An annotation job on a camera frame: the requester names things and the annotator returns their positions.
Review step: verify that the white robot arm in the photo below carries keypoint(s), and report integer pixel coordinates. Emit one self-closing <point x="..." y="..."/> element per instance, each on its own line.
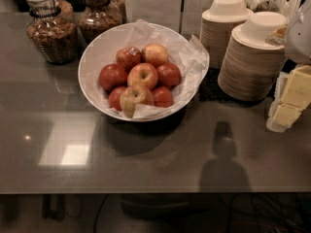
<point x="298" y="37"/>

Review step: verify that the paper bowl stack back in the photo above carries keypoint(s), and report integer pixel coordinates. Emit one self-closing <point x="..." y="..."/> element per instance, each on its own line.
<point x="216" y="26"/>

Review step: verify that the red apple front right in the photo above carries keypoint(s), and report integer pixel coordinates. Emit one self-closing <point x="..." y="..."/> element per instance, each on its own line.
<point x="163" y="97"/>

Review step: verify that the yellow-red apple back right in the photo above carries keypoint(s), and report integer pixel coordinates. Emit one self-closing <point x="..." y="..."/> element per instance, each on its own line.
<point x="155" y="54"/>

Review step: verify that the yellow-red apple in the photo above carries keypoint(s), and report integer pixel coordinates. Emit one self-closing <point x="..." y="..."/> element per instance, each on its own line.
<point x="144" y="74"/>
<point x="134" y="95"/>
<point x="155" y="54"/>

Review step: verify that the yellow-red apple centre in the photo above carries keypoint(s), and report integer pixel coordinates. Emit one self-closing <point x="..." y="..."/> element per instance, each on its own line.
<point x="144" y="74"/>

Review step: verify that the yellow-red apple front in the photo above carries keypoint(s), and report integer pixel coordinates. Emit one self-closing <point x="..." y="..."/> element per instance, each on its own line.
<point x="134" y="95"/>

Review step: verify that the red apple with sticker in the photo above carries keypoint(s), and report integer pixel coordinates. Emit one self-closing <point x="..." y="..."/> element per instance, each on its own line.
<point x="128" y="57"/>

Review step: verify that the red apple far left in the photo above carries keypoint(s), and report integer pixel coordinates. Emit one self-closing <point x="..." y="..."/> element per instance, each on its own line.
<point x="112" y="76"/>

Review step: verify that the white bowl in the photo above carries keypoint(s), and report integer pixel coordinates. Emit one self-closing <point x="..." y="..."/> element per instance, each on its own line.
<point x="94" y="58"/>

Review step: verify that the crumpled white paper liner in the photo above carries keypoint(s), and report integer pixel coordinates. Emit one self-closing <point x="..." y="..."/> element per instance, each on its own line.
<point x="190" y="56"/>

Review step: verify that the white sign card left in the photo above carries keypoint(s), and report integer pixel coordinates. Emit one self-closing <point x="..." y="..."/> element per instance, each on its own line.
<point x="163" y="12"/>

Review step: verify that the glass granola jar right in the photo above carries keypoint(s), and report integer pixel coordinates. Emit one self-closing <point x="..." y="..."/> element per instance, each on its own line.
<point x="98" y="17"/>

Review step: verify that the glass granola jar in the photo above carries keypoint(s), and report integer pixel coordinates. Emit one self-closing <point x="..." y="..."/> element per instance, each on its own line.
<point x="98" y="17"/>
<point x="52" y="32"/>

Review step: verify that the glass granola jar left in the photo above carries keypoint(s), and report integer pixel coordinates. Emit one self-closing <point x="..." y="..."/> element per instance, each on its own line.
<point x="52" y="32"/>

